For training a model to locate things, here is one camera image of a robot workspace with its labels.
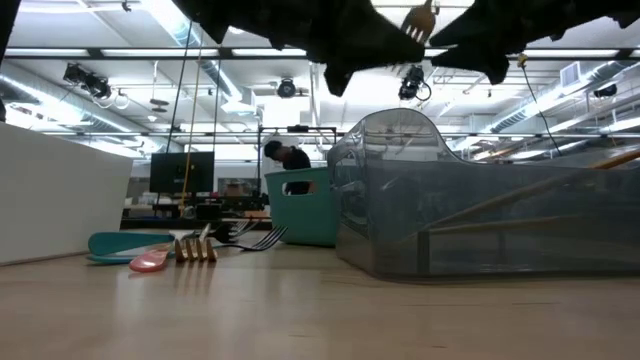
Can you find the grey air vent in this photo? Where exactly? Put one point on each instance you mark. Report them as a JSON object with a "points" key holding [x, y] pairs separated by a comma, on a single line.
{"points": [[570, 75]]}

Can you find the wooden utensils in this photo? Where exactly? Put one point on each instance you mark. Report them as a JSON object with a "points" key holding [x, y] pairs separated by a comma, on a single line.
{"points": [[615, 160]]}

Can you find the white plastic bin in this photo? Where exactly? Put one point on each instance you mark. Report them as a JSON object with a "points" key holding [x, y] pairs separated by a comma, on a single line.
{"points": [[60, 200]]}

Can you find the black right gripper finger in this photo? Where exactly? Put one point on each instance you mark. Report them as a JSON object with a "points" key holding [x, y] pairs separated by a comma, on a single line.
{"points": [[475, 32], [480, 60]]}

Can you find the round black ceiling fixture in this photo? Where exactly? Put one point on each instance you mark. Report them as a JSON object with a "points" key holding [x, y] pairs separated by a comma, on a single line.
{"points": [[286, 88]]}

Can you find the smoky transparent plastic bin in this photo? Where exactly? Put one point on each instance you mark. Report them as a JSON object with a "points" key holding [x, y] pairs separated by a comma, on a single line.
{"points": [[500, 255]]}

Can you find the black monitor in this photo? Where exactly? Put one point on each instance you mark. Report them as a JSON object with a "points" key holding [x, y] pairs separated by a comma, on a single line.
{"points": [[170, 172]]}

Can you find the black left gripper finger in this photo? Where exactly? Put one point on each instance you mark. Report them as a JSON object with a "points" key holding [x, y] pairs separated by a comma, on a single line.
{"points": [[337, 80], [375, 47]]}

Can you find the white cylinder tank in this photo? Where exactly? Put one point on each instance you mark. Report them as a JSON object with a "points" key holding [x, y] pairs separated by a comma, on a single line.
{"points": [[270, 167]]}

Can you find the cluttered black workbench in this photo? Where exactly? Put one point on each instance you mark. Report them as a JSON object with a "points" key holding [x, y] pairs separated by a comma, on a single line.
{"points": [[235, 205]]}

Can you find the teal plastic bin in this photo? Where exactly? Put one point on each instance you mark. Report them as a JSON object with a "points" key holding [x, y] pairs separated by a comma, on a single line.
{"points": [[305, 215]]}

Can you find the person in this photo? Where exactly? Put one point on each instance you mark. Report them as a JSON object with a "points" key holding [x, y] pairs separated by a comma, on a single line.
{"points": [[297, 160]]}

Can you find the black aluminium table frame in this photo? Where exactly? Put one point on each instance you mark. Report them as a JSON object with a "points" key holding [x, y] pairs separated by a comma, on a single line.
{"points": [[170, 223]]}

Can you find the black overhead beam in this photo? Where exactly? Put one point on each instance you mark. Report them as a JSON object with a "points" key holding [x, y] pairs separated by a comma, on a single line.
{"points": [[225, 52]]}

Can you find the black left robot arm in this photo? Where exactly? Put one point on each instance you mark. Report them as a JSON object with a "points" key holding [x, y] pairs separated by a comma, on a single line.
{"points": [[7, 30]]}

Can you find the black ceiling camera cluster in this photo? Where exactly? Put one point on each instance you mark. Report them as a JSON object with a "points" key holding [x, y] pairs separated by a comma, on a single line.
{"points": [[90, 82]]}

